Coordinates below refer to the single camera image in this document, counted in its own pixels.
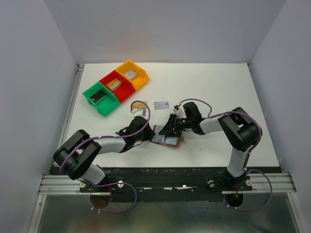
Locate silver metal block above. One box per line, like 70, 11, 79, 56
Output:
124, 70, 138, 80

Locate purple cable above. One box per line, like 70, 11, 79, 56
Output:
177, 98, 274, 212
59, 100, 151, 214

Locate green plastic bin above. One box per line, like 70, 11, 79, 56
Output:
83, 82, 121, 117

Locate silver VIP credit card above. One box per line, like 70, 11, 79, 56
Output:
154, 101, 170, 110

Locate gold credit card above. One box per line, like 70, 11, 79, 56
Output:
132, 101, 147, 109

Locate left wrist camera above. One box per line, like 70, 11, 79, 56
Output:
131, 108, 147, 118

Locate yellow plastic bin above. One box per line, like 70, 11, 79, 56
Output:
116, 60, 150, 90

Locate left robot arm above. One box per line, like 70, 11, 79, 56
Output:
53, 116, 155, 185

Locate red plastic bin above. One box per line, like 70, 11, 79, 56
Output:
100, 70, 136, 103

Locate gold metal block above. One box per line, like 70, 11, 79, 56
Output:
107, 79, 121, 91

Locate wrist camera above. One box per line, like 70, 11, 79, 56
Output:
131, 108, 147, 118
173, 104, 184, 118

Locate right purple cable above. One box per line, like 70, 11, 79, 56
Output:
177, 98, 274, 212

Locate dark metal block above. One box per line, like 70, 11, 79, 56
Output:
90, 90, 107, 104

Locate brown leather card holder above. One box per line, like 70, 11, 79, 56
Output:
156, 136, 184, 148

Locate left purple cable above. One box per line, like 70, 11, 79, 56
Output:
59, 100, 151, 214

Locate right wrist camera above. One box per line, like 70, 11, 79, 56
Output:
173, 104, 184, 118

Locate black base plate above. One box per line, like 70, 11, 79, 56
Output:
48, 166, 285, 203

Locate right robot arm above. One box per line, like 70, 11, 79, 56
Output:
158, 102, 262, 178

